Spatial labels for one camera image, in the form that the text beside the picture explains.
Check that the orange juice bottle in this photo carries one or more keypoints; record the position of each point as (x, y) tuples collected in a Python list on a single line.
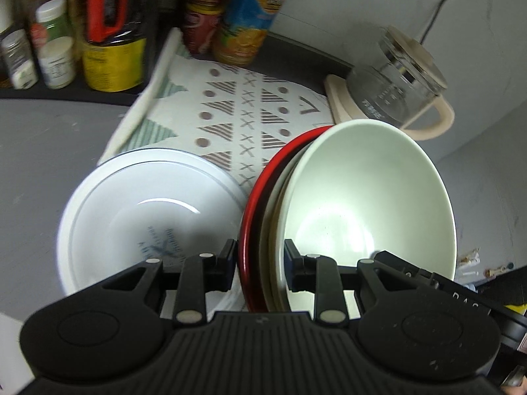
[(247, 20)]

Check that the patterned table mat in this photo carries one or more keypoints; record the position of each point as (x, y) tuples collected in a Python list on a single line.
[(247, 103)]

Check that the green jar with white lid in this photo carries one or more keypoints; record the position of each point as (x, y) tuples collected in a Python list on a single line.
[(51, 18)]

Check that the white sheet of paper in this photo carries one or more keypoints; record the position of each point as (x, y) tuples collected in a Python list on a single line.
[(10, 354)]

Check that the cream plate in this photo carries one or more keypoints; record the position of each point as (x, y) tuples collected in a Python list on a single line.
[(274, 214)]

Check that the large white plate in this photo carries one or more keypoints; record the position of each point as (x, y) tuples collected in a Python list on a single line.
[(66, 230)]

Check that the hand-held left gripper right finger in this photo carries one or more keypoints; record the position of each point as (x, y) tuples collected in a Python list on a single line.
[(291, 267)]

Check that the red snack can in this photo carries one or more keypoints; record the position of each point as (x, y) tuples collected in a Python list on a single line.
[(204, 12)]

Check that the cream kettle base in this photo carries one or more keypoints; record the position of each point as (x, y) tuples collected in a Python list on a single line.
[(337, 103)]

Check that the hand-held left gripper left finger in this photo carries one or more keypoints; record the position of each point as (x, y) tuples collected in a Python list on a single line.
[(229, 265)]

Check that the small jar with silver cap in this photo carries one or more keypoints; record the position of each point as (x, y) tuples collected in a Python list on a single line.
[(18, 59)]

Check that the pale green bowl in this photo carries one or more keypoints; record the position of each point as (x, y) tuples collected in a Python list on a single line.
[(362, 197)]

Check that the red plate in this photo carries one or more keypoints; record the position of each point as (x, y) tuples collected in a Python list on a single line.
[(248, 230)]

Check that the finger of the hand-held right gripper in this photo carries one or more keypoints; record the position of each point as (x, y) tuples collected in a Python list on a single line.
[(391, 261)]

